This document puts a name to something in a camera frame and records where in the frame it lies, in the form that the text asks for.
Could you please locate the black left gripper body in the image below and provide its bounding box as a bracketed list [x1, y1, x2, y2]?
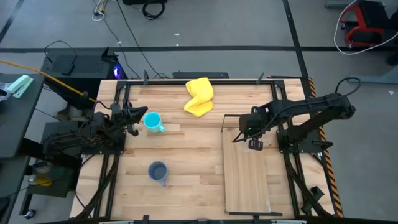
[110, 99, 139, 138]

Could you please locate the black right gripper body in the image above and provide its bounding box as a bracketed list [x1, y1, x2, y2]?
[238, 112, 264, 151]

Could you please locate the turquoise mug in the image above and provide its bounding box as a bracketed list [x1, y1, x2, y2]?
[143, 111, 166, 134]

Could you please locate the grey-blue mug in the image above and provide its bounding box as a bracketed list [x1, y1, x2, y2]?
[147, 161, 169, 188]

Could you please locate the yellow cloth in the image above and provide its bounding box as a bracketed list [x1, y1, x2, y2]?
[183, 77, 215, 118]

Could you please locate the black computer tower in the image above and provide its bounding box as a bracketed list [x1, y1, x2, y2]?
[41, 47, 127, 94]

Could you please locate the small black box device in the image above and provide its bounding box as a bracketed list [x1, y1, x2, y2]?
[61, 63, 76, 77]

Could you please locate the flat black bar device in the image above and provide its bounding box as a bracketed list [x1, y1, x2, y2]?
[172, 72, 230, 80]

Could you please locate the yellow black hazard strip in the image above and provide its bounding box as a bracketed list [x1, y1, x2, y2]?
[307, 77, 345, 218]

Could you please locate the black low cart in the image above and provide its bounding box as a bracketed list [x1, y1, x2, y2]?
[19, 136, 83, 219]

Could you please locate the yellow tape roll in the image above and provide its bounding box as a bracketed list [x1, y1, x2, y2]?
[36, 176, 53, 188]

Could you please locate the black side table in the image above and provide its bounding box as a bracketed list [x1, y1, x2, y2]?
[0, 73, 46, 160]

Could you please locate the mint green stapler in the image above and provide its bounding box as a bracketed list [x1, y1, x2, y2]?
[6, 74, 34, 99]

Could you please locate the grey metal floor base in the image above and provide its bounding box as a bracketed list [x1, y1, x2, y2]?
[347, 66, 398, 85]

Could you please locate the red chair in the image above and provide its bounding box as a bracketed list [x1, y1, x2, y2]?
[338, 0, 394, 48]

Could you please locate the black metal table frame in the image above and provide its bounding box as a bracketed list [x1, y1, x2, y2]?
[76, 79, 335, 223]

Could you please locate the wooden shelf with wire legs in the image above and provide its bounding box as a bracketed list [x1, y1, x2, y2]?
[220, 114, 284, 217]

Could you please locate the long black floor cable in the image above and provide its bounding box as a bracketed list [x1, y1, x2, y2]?
[115, 0, 164, 79]

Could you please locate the yellow cable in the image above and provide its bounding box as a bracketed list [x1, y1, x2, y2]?
[0, 59, 98, 104]

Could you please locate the coiled black cable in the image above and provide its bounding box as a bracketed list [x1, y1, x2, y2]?
[142, 1, 166, 21]

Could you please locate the white cable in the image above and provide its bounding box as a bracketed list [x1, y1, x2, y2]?
[333, 0, 398, 56]

